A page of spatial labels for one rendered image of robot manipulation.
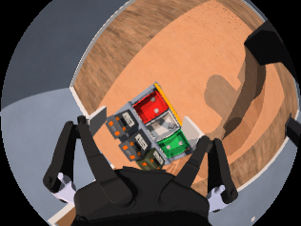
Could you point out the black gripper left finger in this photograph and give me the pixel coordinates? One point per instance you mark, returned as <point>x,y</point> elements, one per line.
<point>58,178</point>

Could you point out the green bin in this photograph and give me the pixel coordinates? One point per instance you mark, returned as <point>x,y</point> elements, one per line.
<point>173,140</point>

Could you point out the grey open bin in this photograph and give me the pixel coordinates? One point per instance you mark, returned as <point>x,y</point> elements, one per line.
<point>162,130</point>

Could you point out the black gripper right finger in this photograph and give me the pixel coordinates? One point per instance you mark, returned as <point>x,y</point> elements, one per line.
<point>221,189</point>

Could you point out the grey metal shelf rack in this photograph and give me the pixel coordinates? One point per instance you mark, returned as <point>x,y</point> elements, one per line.
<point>141,125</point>

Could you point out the red open bin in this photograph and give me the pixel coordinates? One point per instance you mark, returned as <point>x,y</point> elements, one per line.
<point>145,110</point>

